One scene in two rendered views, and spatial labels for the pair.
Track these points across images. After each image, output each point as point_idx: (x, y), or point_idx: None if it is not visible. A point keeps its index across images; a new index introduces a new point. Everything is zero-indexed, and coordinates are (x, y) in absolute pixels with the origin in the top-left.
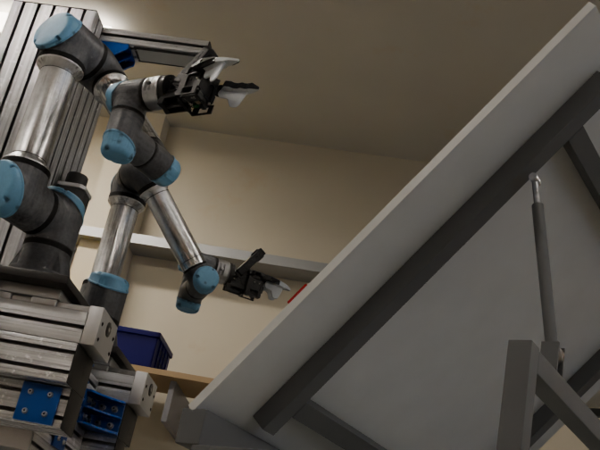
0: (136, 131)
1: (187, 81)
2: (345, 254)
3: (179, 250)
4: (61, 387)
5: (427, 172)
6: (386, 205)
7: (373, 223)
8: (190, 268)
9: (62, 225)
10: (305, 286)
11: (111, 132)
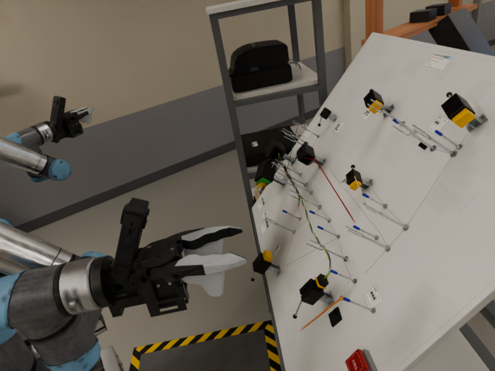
0: (88, 333)
1: (155, 289)
2: (418, 363)
3: (22, 165)
4: None
5: (493, 297)
6: (452, 326)
7: (441, 340)
8: (42, 171)
9: (14, 369)
10: (367, 369)
11: (64, 367)
